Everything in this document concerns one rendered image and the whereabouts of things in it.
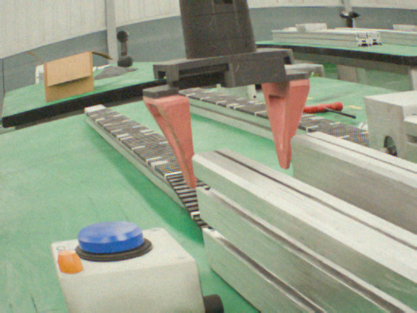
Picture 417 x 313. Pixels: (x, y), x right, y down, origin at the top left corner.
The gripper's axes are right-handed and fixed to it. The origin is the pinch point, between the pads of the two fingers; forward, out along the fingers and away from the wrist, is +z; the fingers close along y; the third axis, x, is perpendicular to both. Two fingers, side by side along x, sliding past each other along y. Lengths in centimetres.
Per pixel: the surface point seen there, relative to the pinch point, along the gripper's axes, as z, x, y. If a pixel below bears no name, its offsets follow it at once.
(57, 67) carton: -6, 205, 4
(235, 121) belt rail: 5, 57, 19
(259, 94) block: 4, 85, 33
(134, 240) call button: -1.3, -20.2, -12.6
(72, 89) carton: 4, 206, 10
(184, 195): 3.0, 7.6, -2.8
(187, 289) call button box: 1.3, -22.7, -10.8
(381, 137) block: -0.3, -1.9, 13.8
